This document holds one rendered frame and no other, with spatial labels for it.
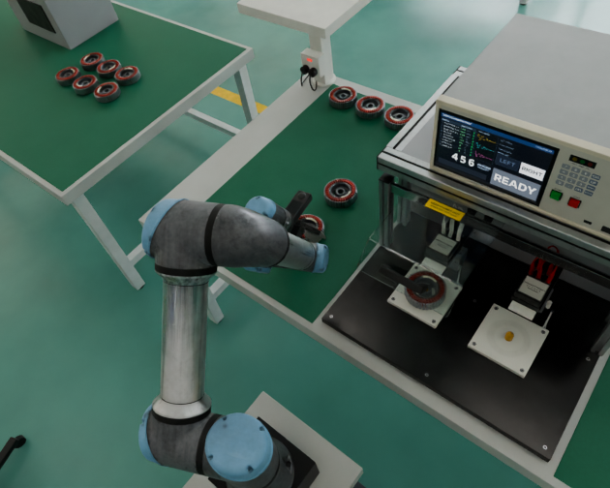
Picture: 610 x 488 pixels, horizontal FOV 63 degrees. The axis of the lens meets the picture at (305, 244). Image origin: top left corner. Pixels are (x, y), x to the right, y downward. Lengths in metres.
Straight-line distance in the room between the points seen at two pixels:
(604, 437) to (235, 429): 0.85
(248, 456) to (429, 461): 1.17
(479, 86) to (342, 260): 0.66
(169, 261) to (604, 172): 0.82
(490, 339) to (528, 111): 0.59
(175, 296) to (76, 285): 1.90
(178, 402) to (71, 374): 1.57
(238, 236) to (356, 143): 1.09
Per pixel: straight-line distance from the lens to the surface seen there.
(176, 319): 0.97
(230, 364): 2.28
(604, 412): 1.43
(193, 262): 0.92
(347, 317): 1.42
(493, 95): 1.17
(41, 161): 2.31
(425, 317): 1.41
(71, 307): 2.77
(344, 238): 1.60
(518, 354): 1.40
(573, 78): 1.25
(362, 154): 1.85
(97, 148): 2.23
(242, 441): 1.01
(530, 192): 1.19
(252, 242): 0.88
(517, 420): 1.34
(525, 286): 1.34
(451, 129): 1.17
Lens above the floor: 2.01
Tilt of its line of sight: 52 degrees down
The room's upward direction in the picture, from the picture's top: 12 degrees counter-clockwise
